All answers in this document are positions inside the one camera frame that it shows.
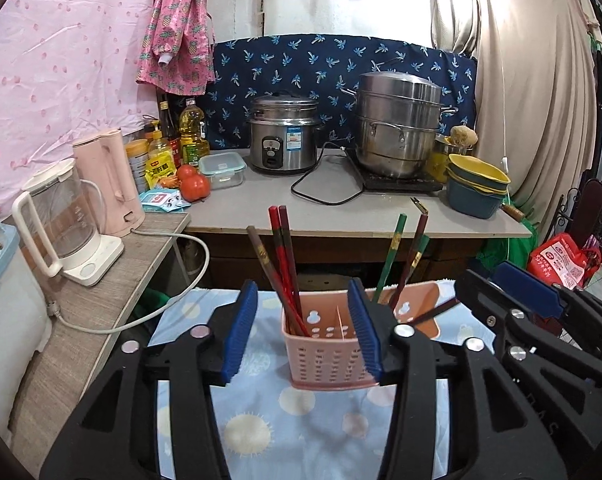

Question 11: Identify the green chopstick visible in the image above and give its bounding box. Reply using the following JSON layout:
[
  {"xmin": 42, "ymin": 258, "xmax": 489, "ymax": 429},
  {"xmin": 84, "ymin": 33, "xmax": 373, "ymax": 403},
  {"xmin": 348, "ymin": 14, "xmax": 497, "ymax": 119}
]
[
  {"xmin": 372, "ymin": 213, "xmax": 408, "ymax": 305},
  {"xmin": 393, "ymin": 235, "xmax": 431, "ymax": 311}
]

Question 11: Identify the brown chopstick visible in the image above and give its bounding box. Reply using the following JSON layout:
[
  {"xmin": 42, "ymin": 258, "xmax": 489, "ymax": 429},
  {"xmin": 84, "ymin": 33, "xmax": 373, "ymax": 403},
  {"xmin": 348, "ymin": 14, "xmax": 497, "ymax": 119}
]
[{"xmin": 246, "ymin": 225, "xmax": 307, "ymax": 337}]

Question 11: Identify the red shopping bag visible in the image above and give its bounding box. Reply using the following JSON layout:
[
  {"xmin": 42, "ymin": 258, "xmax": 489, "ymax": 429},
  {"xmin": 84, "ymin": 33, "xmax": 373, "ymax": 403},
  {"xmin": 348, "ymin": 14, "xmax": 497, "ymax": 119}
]
[{"xmin": 527, "ymin": 232, "xmax": 602, "ymax": 291}]

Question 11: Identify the yellow loofah sponge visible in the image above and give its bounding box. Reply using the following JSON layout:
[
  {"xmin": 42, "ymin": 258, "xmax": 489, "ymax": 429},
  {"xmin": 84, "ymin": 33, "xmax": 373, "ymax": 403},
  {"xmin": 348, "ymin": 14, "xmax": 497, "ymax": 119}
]
[{"xmin": 449, "ymin": 126, "xmax": 478, "ymax": 147}]

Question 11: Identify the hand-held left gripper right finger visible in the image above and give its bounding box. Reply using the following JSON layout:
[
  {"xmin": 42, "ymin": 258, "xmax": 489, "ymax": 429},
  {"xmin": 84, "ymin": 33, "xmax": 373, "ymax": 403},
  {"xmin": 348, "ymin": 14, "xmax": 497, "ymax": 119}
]
[{"xmin": 347, "ymin": 277, "xmax": 567, "ymax": 480}]

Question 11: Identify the dark soy sauce bottle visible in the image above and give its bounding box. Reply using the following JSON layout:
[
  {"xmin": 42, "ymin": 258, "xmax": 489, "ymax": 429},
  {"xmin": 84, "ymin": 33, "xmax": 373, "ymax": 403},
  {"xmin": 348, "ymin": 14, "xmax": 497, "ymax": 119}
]
[{"xmin": 159, "ymin": 101, "xmax": 182, "ymax": 168}]

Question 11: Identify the yellow tin can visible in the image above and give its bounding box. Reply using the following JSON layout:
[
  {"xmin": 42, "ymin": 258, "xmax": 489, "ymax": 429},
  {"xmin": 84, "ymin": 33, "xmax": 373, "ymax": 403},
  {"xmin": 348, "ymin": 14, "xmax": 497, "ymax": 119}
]
[{"xmin": 125, "ymin": 141, "xmax": 152, "ymax": 195}]

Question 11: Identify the pink plastic utensil basket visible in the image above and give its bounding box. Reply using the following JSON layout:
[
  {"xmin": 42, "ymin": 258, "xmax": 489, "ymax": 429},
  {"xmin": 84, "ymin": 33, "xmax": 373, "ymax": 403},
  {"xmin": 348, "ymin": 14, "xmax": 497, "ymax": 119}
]
[{"xmin": 281, "ymin": 280, "xmax": 442, "ymax": 391}]

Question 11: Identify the yellow seasoning bottle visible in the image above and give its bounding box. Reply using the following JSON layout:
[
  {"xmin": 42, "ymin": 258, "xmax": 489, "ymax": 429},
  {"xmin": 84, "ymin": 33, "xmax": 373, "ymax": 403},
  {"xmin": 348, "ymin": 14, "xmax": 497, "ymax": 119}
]
[{"xmin": 148, "ymin": 130, "xmax": 177, "ymax": 183}]

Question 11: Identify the black power cable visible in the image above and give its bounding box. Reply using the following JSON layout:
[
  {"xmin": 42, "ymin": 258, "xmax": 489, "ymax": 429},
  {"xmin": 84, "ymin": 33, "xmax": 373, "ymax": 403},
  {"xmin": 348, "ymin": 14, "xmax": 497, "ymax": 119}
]
[{"xmin": 291, "ymin": 147, "xmax": 367, "ymax": 207}]

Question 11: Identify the pink electric kettle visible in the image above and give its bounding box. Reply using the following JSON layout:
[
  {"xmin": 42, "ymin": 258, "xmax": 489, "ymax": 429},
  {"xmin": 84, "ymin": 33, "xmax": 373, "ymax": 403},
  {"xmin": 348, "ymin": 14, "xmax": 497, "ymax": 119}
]
[{"xmin": 72, "ymin": 128, "xmax": 146, "ymax": 237}]

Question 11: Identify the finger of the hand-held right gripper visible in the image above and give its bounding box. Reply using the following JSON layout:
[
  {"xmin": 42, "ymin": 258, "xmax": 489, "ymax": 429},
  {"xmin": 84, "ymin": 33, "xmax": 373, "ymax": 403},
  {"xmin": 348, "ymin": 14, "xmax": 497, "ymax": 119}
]
[
  {"xmin": 454, "ymin": 269, "xmax": 602, "ymax": 387},
  {"xmin": 492, "ymin": 261, "xmax": 602, "ymax": 356}
]

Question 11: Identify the blue dotted tablecloth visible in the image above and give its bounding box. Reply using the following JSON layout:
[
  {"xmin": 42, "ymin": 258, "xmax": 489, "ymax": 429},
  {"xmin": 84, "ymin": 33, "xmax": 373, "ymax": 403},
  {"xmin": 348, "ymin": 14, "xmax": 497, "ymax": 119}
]
[{"xmin": 146, "ymin": 280, "xmax": 462, "ymax": 480}]

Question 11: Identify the pink pineapple print garment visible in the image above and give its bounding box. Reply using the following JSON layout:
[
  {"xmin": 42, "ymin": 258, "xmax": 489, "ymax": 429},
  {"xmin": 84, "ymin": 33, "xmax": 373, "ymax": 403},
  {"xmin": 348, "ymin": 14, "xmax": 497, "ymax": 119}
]
[{"xmin": 135, "ymin": 0, "xmax": 217, "ymax": 97}]

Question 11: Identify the black induction cooker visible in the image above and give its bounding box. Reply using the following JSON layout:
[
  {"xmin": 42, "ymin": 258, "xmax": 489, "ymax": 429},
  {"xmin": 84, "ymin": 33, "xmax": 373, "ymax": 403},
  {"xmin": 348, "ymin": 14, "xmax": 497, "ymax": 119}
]
[{"xmin": 345, "ymin": 147, "xmax": 444, "ymax": 193}]

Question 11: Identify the grey top kitchen table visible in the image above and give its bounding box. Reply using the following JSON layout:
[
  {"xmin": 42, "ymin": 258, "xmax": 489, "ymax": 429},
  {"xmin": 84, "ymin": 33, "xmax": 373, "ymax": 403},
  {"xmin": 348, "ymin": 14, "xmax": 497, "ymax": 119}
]
[{"xmin": 183, "ymin": 147, "xmax": 532, "ymax": 271}]

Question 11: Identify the pink dotted curtain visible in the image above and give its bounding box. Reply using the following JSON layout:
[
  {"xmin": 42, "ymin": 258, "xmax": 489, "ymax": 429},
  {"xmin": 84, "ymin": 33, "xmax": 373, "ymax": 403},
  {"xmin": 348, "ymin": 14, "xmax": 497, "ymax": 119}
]
[{"xmin": 0, "ymin": 0, "xmax": 162, "ymax": 221}]

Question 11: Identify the glass kettle white base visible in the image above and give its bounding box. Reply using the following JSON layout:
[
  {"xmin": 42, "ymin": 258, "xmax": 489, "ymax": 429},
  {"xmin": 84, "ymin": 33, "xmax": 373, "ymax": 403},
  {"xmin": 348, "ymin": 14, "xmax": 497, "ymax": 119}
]
[{"xmin": 12, "ymin": 158, "xmax": 126, "ymax": 288}]

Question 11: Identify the dark metal chair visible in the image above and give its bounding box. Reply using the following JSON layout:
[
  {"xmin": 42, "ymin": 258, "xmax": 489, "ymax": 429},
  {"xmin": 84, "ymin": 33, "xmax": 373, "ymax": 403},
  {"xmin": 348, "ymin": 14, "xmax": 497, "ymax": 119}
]
[{"xmin": 556, "ymin": 177, "xmax": 602, "ymax": 261}]

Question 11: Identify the blue palm print cloth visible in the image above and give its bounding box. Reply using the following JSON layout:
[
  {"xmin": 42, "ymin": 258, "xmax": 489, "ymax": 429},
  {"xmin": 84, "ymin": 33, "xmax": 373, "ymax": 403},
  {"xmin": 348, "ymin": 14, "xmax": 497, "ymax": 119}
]
[{"xmin": 197, "ymin": 34, "xmax": 478, "ymax": 151}]

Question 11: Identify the green plastic bag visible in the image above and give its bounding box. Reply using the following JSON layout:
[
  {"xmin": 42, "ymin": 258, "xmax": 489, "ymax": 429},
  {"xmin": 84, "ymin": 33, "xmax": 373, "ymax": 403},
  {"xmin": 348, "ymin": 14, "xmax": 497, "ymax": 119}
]
[{"xmin": 481, "ymin": 220, "xmax": 537, "ymax": 271}]

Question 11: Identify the white cord with switch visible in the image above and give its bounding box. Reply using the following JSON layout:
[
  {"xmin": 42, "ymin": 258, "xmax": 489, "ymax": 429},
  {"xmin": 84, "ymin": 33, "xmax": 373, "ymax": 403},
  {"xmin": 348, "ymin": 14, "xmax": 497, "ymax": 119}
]
[{"xmin": 498, "ymin": 45, "xmax": 512, "ymax": 173}]

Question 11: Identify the wood grain side table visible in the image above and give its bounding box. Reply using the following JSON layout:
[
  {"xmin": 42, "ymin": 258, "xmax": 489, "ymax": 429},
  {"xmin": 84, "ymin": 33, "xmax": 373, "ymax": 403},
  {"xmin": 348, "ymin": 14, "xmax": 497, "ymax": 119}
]
[{"xmin": 8, "ymin": 210, "xmax": 192, "ymax": 461}]

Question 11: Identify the steel rice cooker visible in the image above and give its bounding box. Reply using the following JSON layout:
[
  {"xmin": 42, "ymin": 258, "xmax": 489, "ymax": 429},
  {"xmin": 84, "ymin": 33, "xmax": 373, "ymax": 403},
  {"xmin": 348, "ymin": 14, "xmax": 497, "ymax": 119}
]
[{"xmin": 248, "ymin": 91, "xmax": 327, "ymax": 176}]

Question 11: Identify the white box with blue lid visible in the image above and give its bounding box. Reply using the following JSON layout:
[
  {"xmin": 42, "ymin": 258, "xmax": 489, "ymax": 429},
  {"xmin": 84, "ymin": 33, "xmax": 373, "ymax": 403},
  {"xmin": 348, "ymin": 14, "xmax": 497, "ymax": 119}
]
[{"xmin": 0, "ymin": 185, "xmax": 52, "ymax": 431}]

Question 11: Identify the white kettle cable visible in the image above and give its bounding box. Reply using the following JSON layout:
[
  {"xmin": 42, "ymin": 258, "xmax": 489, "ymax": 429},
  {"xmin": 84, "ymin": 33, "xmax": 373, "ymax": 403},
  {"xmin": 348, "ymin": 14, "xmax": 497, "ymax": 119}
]
[{"xmin": 43, "ymin": 227, "xmax": 211, "ymax": 335}]

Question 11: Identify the steel steamer pot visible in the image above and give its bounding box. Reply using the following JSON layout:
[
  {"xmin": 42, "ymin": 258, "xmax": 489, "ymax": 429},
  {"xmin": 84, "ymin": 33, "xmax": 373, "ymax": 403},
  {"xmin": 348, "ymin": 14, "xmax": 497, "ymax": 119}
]
[{"xmin": 340, "ymin": 71, "xmax": 459, "ymax": 179}]

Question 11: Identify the beige curtain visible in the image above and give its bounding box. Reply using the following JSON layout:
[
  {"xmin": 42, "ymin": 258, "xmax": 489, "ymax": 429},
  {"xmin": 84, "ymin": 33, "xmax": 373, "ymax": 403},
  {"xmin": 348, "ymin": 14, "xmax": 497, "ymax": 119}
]
[{"xmin": 433, "ymin": 0, "xmax": 599, "ymax": 241}]

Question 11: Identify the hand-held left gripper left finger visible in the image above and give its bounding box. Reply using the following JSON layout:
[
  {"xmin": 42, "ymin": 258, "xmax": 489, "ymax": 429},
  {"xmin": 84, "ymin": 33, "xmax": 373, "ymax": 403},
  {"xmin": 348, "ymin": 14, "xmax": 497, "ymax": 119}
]
[{"xmin": 40, "ymin": 280, "xmax": 259, "ymax": 480}]

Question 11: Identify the blue white packet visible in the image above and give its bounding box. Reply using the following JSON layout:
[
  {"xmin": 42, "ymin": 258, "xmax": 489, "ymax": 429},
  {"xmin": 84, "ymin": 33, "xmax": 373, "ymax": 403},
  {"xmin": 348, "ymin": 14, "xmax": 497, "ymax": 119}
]
[{"xmin": 140, "ymin": 189, "xmax": 191, "ymax": 210}]

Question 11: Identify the large blue bowl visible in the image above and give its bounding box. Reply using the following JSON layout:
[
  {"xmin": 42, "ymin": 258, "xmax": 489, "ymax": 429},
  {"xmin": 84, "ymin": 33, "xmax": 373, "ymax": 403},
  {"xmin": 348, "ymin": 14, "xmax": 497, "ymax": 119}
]
[{"xmin": 446, "ymin": 182, "xmax": 507, "ymax": 220}]

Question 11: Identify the dark red chopstick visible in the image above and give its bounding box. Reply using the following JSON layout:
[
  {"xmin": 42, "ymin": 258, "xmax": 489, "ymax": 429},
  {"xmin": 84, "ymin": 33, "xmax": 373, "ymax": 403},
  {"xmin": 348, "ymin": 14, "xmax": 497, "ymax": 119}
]
[
  {"xmin": 412, "ymin": 298, "xmax": 461, "ymax": 325},
  {"xmin": 388, "ymin": 211, "xmax": 429, "ymax": 308}
]

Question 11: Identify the blue bowl yellow inside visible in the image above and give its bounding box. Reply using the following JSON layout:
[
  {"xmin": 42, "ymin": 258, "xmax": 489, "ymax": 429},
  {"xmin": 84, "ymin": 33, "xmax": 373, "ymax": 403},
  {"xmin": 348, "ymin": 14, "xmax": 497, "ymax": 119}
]
[
  {"xmin": 447, "ymin": 154, "xmax": 511, "ymax": 186},
  {"xmin": 446, "ymin": 172, "xmax": 510, "ymax": 197}
]

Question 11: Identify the clear container green lid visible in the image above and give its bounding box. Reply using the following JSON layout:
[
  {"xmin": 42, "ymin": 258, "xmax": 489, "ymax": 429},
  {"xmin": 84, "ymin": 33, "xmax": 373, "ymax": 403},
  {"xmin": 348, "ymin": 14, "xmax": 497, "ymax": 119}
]
[{"xmin": 198, "ymin": 152, "xmax": 247, "ymax": 191}]

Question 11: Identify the cooking oil bottle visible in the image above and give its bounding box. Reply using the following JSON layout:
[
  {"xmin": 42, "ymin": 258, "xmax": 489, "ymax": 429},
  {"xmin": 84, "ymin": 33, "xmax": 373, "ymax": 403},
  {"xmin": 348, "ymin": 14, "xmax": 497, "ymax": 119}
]
[{"xmin": 180, "ymin": 99, "xmax": 211, "ymax": 165}]

